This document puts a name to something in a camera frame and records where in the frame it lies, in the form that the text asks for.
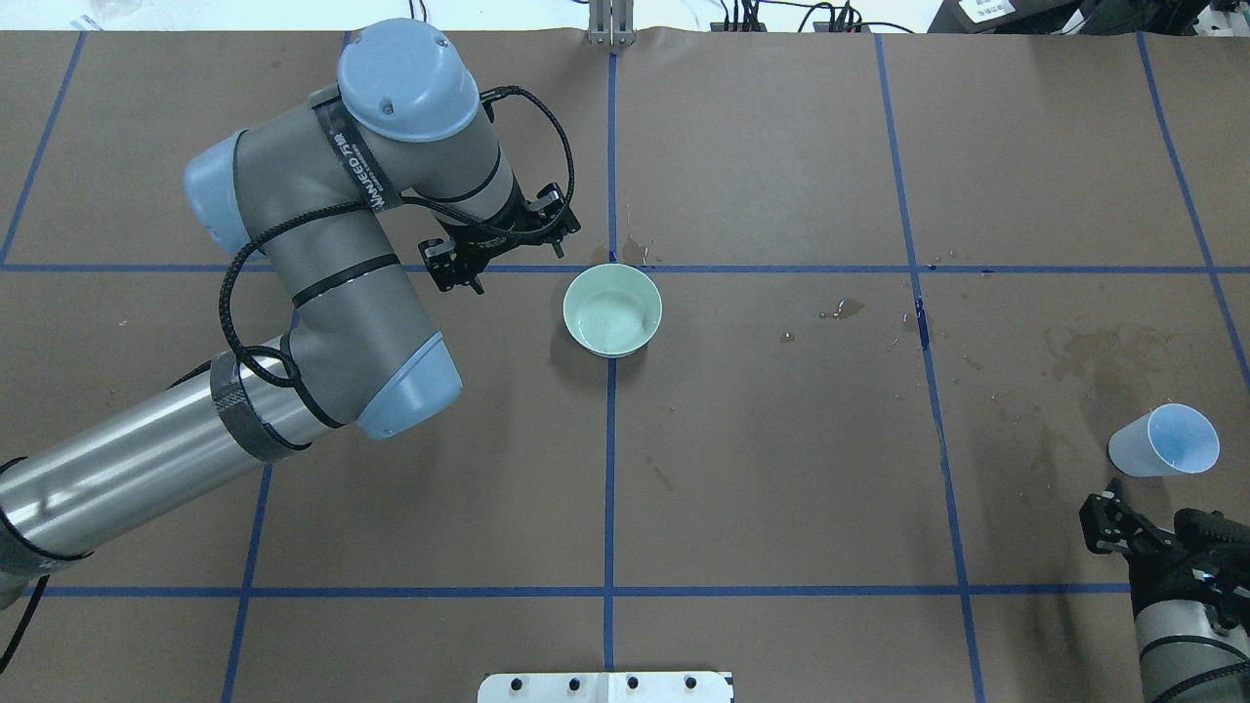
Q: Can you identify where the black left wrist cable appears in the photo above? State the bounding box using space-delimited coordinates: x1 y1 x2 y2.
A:
219 86 578 432

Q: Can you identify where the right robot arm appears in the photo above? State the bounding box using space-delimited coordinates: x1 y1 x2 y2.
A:
1079 477 1249 702

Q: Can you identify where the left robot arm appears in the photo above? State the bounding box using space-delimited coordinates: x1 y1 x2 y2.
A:
1 18 580 605

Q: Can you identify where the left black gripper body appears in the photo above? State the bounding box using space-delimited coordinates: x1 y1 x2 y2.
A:
418 181 581 294

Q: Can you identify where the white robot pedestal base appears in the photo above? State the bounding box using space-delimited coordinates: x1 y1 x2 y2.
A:
478 670 735 702

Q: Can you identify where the light blue plastic cup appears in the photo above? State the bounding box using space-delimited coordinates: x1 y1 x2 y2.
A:
1108 403 1223 477

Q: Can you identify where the aluminium frame post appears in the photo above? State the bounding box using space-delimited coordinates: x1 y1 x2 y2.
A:
583 0 638 48

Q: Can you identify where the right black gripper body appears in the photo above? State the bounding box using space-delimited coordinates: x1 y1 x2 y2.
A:
1079 477 1188 587

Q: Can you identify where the light green bowl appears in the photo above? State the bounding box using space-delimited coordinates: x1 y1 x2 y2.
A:
563 263 664 357

